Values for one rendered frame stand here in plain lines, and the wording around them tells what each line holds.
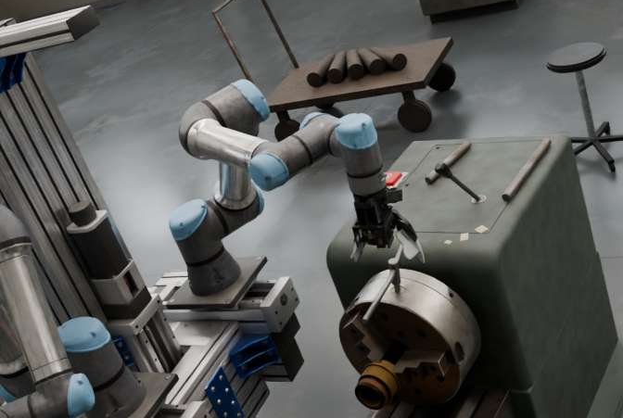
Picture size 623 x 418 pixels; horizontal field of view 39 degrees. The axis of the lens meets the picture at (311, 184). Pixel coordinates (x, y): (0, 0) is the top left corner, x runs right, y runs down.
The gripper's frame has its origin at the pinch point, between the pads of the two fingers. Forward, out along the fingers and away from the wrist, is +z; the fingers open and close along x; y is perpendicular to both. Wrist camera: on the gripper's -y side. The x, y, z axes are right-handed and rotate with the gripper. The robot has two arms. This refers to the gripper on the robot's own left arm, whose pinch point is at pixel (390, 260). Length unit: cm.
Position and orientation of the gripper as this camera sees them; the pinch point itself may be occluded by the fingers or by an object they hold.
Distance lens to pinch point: 188.3
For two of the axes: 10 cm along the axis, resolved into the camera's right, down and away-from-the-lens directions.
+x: 9.1, -0.2, -4.1
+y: -3.4, 5.3, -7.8
